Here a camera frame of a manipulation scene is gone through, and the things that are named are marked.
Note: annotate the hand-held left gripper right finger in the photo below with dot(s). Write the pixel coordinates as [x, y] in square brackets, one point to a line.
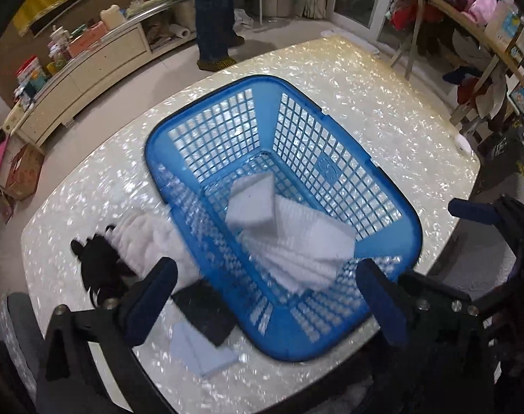
[382, 306]

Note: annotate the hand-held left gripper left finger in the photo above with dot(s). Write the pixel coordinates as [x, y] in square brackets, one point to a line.
[152, 299]

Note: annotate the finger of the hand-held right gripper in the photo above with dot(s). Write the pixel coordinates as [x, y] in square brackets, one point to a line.
[473, 211]

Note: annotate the white fluffy towel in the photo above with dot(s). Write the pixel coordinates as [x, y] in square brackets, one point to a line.
[145, 237]

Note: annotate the blue plastic basket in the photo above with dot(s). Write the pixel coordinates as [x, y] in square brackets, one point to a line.
[283, 348]

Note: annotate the black folded cloth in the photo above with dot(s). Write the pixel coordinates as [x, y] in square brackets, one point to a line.
[205, 315]

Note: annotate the black printed garment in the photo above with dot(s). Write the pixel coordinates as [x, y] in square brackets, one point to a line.
[505, 159]

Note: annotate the black fuzzy cloth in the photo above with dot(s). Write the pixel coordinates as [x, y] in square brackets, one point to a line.
[98, 267]

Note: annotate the small white object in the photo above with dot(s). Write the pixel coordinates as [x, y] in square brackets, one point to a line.
[462, 143]

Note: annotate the light blue cloth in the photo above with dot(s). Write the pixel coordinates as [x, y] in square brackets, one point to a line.
[201, 353]

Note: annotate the white folded ribbed cloth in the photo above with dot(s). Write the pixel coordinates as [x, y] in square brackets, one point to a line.
[309, 248]

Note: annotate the grey chair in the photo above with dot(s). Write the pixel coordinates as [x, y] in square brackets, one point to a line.
[18, 323]

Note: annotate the white sponge block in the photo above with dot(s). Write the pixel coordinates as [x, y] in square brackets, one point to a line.
[251, 205]

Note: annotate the brown cardboard box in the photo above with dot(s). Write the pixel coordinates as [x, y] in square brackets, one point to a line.
[24, 177]

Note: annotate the stack of picture books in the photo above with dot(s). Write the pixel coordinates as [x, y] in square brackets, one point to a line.
[516, 30]

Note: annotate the wooden clothes rack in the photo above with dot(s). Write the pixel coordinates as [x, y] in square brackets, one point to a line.
[456, 15]

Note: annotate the red garment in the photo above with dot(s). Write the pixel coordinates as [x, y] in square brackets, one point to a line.
[406, 17]

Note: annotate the cream low cabinet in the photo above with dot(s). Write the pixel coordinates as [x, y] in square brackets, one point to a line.
[115, 51]

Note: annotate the red and teal cartons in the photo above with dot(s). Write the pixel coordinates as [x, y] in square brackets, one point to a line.
[31, 74]

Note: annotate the white paper roll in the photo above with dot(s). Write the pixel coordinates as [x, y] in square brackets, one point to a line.
[180, 33]

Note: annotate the salmon pink box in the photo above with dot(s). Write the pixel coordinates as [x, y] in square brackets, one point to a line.
[87, 39]

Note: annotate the white plastic jug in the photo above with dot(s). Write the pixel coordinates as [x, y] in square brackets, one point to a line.
[113, 16]

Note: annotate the green folded cloth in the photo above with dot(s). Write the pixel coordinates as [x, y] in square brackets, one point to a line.
[136, 7]

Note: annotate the white cloth on floor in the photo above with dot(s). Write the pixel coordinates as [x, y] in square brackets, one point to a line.
[244, 17]

